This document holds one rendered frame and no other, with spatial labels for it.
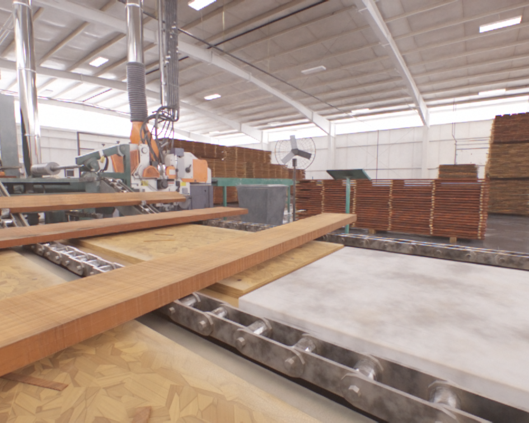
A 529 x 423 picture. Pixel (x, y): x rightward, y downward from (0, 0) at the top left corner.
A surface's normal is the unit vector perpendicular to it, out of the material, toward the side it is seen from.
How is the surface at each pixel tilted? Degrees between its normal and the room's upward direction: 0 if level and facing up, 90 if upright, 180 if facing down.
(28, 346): 90
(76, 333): 90
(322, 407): 0
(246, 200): 94
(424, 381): 90
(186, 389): 0
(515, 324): 0
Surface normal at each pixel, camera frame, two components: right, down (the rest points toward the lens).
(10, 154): 0.80, 0.06
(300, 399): 0.00, -0.99
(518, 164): -0.60, 0.08
